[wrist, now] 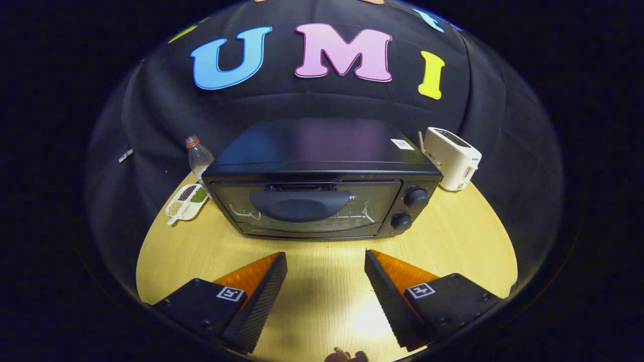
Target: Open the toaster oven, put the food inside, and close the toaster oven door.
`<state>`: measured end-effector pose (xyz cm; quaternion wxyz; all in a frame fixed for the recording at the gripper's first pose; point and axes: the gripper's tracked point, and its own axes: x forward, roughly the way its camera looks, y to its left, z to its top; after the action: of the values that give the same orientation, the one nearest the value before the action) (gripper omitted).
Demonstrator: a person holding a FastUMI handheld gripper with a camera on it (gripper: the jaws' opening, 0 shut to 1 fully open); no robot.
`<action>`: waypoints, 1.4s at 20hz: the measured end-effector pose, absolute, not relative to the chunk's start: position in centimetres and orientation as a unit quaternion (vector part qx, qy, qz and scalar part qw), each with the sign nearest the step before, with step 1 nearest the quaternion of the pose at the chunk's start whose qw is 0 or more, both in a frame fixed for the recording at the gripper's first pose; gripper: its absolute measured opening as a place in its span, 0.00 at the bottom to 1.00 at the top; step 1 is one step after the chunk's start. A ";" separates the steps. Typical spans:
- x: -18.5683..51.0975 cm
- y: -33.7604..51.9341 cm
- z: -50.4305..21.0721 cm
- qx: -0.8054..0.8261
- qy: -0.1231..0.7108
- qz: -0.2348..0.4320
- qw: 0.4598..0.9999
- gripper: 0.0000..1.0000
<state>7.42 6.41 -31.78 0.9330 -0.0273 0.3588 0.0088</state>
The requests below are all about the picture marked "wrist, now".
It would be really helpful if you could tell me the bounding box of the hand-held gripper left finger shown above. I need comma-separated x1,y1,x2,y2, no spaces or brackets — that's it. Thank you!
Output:
151,251,288,354

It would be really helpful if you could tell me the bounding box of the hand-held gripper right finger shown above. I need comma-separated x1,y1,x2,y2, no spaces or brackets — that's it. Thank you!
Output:
364,249,504,352

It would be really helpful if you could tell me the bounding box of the black toaster oven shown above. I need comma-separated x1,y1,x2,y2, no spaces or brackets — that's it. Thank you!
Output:
201,118,443,241

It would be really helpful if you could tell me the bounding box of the white bread toaster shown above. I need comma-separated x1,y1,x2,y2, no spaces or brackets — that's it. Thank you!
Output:
422,127,482,192

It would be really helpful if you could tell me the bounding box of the white divided snack tray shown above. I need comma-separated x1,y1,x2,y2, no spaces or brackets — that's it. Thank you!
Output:
165,183,209,225

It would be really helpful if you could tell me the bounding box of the clear plastic bottle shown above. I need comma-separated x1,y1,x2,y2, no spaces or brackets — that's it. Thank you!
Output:
185,135,214,184

